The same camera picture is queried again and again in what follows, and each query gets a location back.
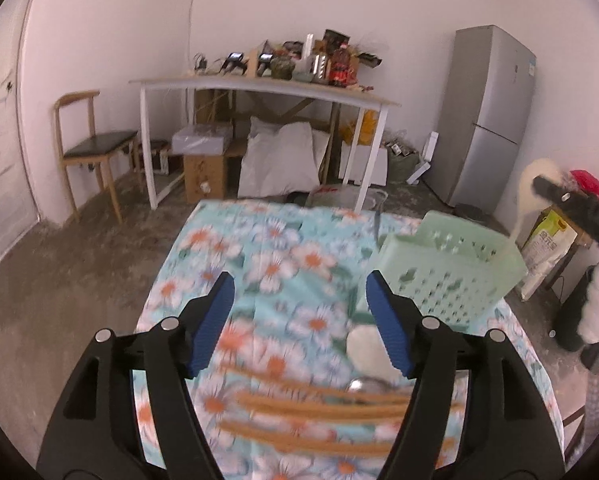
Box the wooden chair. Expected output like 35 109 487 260
54 90 141 225

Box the white square box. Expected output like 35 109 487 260
338 141 389 187

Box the wall cable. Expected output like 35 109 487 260
184 0 204 77

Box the wooden chopstick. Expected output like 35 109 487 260
236 393 463 423
218 421 457 457

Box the grey refrigerator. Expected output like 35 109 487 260
428 25 537 217

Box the yellow bag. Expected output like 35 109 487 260
340 110 380 147

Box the metal spoon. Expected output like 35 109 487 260
347 378 413 403

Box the red bag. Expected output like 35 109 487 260
567 169 599 208

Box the brown cardboard box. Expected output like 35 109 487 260
182 152 229 202

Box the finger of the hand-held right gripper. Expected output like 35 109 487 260
532 174 599 256

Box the black printed box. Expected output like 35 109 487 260
322 29 351 54

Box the white desk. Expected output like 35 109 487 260
128 74 403 211

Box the green plastic basket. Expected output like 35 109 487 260
355 210 529 331

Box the white door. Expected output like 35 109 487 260
0 0 43 281

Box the red drink bottle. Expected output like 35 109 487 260
328 46 353 87

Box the white sack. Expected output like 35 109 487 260
237 116 330 200

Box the white storage box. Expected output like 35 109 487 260
172 125 234 157

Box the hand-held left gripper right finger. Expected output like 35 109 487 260
365 269 566 480

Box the floral cloth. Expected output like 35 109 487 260
132 199 566 480

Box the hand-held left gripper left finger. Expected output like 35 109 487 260
36 271 235 480

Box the printed rice sack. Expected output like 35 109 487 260
517 208 579 302

